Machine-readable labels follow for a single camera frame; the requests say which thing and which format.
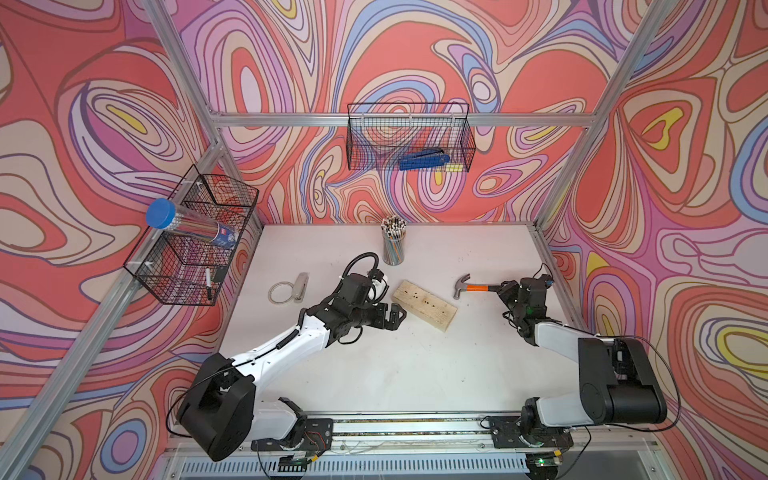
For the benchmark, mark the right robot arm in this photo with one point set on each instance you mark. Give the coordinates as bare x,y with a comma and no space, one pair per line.
616,382

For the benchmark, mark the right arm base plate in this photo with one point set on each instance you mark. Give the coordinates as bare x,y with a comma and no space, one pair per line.
507,432

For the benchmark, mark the cup of coloured pencils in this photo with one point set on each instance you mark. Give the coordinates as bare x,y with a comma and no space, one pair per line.
393,229

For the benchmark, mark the wire basket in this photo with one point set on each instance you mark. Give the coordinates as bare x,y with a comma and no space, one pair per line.
179,270
380,133

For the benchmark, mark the left wire basket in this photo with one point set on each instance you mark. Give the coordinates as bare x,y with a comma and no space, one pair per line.
179,270

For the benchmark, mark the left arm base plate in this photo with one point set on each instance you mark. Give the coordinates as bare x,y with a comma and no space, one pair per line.
313,435

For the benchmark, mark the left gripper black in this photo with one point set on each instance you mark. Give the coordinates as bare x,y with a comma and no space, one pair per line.
381,322

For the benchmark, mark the wooden block with nails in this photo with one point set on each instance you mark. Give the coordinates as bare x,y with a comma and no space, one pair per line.
425,305

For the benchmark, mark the claw hammer orange black handle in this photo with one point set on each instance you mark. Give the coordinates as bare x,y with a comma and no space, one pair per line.
463,285

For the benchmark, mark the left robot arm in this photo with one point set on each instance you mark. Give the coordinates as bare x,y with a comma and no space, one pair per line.
220,412

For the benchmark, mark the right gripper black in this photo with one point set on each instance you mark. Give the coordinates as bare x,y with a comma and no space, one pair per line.
511,287

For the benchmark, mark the back wire basket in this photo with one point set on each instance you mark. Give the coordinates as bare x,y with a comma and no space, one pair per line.
380,133

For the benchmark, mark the blue tool in basket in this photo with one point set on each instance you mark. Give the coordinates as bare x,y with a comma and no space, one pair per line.
425,159

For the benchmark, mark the clear bottle blue cap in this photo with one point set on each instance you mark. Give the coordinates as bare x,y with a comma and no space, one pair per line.
163,214

